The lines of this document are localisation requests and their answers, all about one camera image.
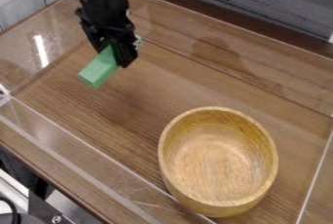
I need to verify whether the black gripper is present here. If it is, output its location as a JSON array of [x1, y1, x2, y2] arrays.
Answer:
[[75, 0, 138, 68]]

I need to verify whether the green rectangular block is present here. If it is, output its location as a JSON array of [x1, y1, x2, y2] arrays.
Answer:
[[77, 35, 143, 89]]

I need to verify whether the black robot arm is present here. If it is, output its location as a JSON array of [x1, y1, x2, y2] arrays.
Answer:
[[75, 0, 139, 68]]

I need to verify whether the brown wooden bowl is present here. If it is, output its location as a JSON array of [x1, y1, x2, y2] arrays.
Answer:
[[158, 106, 278, 218]]

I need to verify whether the clear acrylic tray wall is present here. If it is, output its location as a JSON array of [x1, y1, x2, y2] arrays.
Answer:
[[0, 85, 215, 224]]

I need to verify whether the grey metal table frame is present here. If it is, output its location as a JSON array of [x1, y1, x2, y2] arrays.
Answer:
[[0, 169, 89, 224]]

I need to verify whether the black cable lower left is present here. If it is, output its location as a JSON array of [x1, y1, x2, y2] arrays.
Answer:
[[0, 195, 21, 224]]

